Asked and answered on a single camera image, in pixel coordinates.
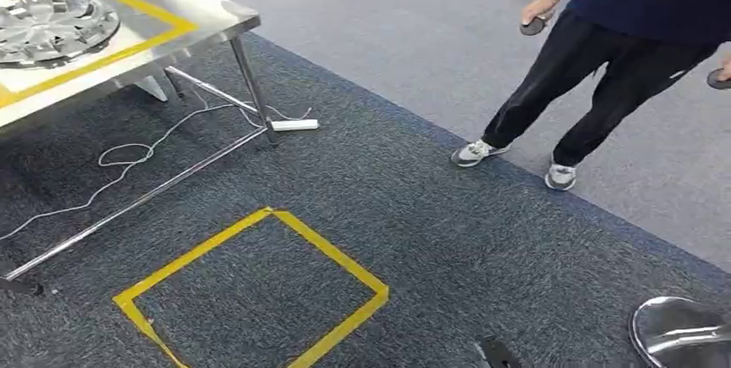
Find person's right hand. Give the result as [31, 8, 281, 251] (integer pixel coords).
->
[521, 0, 559, 28]

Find black round hand controller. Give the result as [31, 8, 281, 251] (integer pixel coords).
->
[519, 16, 548, 37]
[706, 67, 731, 91]

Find chrome metal part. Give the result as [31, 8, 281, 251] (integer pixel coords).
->
[628, 296, 731, 368]

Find grey white sneaker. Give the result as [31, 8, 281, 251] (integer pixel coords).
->
[544, 153, 578, 192]
[451, 138, 513, 169]

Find white power strip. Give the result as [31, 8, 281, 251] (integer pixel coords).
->
[270, 118, 321, 133]

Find steel bench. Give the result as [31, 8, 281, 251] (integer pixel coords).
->
[0, 0, 281, 298]

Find yellow tape square outline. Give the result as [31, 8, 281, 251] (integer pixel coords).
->
[112, 206, 391, 368]

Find black robot foot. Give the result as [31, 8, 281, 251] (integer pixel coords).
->
[473, 335, 522, 368]

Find round silver parts tray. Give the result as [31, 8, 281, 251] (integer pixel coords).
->
[0, 0, 122, 71]

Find short white cable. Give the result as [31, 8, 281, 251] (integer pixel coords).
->
[236, 103, 314, 129]

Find long white cable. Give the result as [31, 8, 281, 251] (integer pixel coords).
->
[0, 103, 236, 242]

